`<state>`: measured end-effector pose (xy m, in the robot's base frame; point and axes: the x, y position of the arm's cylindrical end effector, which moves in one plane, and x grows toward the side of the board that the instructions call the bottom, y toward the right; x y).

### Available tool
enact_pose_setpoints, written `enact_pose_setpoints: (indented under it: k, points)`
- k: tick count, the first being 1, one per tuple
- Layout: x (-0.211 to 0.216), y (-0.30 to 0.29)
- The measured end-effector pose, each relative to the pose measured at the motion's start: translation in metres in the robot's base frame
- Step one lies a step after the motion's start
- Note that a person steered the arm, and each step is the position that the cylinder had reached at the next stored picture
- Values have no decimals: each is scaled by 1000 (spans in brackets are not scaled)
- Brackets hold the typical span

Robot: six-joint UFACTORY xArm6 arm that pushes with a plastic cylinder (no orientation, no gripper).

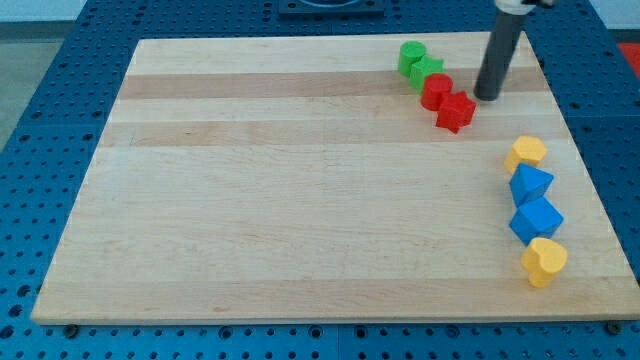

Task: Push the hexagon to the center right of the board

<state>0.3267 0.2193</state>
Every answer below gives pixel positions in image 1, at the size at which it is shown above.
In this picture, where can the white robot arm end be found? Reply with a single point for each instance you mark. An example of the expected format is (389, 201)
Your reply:
(522, 7)

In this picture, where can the wooden board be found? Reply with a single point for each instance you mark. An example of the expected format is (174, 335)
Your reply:
(299, 180)

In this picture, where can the yellow hexagon block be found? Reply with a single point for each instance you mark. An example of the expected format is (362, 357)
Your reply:
(525, 149)

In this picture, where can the red cylinder block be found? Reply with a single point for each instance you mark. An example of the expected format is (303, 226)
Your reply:
(435, 87)

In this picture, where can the red star block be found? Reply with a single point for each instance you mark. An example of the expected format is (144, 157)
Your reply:
(456, 111)

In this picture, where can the green star block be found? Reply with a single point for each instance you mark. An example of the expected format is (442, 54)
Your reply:
(423, 68)

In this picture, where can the green cylinder block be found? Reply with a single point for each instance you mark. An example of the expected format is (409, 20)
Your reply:
(410, 52)

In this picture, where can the blue triangle block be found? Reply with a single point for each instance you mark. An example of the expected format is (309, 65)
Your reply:
(529, 183)

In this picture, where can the blue cube block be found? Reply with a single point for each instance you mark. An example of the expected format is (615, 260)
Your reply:
(536, 218)

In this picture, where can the yellow heart block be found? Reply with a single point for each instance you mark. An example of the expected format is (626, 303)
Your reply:
(543, 259)

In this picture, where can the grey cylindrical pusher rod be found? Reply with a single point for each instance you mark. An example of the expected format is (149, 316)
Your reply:
(498, 55)

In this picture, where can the red object at right edge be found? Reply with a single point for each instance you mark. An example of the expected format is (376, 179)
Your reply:
(631, 53)

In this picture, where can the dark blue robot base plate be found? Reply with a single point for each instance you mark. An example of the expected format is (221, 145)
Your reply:
(289, 8)

